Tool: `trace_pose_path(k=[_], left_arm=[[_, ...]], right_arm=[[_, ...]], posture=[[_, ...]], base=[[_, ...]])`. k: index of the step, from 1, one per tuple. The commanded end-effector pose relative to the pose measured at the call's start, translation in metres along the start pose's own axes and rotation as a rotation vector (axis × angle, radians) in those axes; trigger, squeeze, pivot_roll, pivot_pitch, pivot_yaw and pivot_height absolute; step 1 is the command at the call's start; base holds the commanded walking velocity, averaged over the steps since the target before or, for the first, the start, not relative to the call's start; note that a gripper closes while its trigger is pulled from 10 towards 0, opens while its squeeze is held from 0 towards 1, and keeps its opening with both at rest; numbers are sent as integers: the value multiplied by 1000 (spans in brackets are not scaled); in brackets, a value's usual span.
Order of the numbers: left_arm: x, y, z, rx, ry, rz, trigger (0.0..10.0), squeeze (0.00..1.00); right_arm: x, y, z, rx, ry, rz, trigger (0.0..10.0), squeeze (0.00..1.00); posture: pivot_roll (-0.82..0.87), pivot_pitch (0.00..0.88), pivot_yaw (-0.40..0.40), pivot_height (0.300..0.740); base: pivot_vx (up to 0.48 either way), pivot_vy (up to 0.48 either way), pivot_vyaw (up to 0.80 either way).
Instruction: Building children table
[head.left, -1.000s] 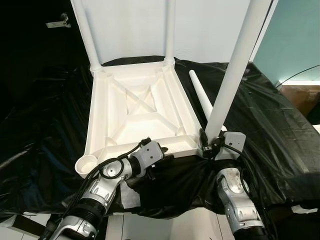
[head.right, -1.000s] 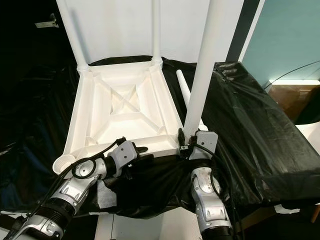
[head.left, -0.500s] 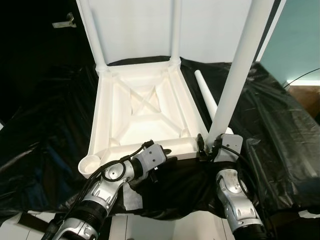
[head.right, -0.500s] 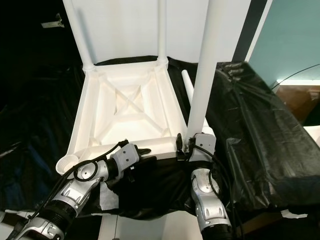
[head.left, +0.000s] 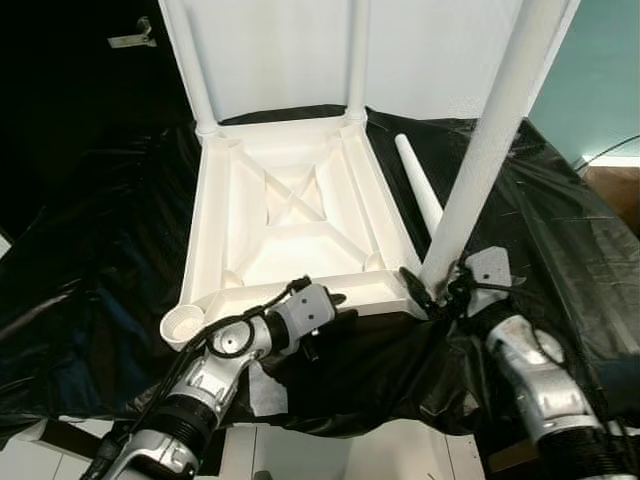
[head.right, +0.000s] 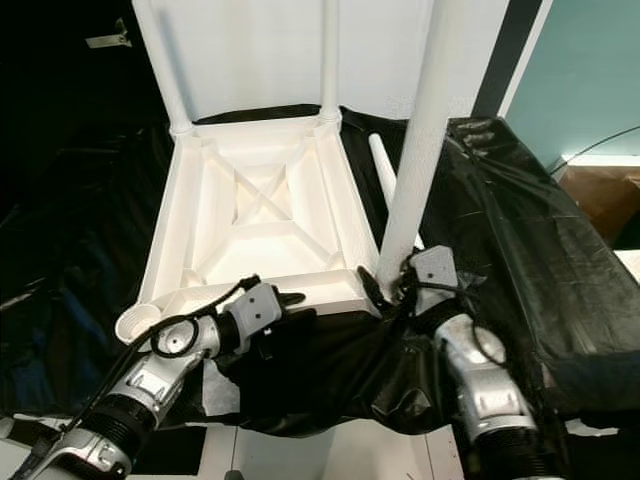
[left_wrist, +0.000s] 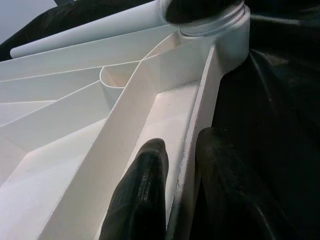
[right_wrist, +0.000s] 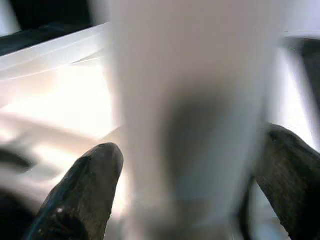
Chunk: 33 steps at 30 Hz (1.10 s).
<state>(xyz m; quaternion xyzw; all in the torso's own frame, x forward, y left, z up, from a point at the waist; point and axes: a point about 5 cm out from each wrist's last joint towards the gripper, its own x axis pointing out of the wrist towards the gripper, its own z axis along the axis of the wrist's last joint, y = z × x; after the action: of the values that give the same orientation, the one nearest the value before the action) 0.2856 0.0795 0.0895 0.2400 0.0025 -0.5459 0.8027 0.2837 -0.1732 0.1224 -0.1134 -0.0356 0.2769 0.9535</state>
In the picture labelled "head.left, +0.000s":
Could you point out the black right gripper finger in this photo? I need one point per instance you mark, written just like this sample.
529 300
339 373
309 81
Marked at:
422 290

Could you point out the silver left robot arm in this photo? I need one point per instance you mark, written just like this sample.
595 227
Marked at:
210 375

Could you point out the white tape piece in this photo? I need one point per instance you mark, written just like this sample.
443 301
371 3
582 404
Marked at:
267 388

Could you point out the black plastic cover sheet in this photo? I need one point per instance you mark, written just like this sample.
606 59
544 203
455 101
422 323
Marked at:
560 240

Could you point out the brown wooden furniture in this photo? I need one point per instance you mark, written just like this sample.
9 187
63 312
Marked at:
615 195

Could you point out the teal glass panel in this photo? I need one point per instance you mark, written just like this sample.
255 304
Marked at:
595 80

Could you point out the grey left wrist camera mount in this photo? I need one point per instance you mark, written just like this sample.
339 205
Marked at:
302 310

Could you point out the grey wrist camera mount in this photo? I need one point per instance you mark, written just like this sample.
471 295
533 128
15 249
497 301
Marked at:
302 310
490 272

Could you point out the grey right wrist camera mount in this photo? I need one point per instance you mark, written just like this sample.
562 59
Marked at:
490 272

